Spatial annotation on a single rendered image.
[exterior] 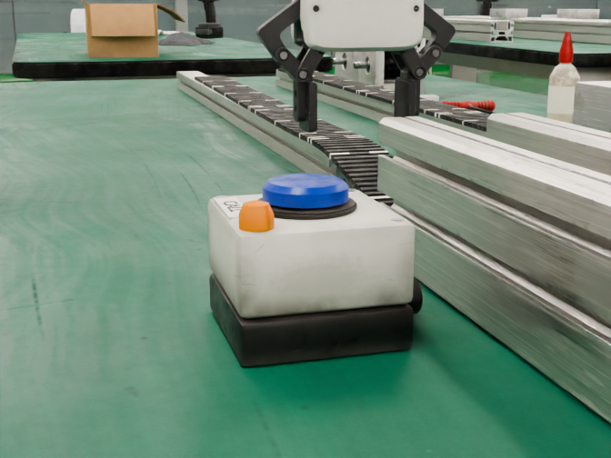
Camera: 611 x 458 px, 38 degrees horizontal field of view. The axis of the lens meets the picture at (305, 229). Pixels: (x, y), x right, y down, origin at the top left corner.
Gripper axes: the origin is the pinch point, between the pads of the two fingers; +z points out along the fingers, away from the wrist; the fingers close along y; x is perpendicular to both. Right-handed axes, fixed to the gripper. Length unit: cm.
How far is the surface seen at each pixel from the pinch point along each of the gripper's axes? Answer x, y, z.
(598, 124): 13.2, -14.0, -0.4
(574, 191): 40.1, 4.9, -1.9
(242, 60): -184, -28, 7
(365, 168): 4.3, 0.7, 3.8
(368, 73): -79, -29, 3
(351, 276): 34.6, 12.0, 2.6
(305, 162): -8.8, 2.0, 5.4
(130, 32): -193, 2, -1
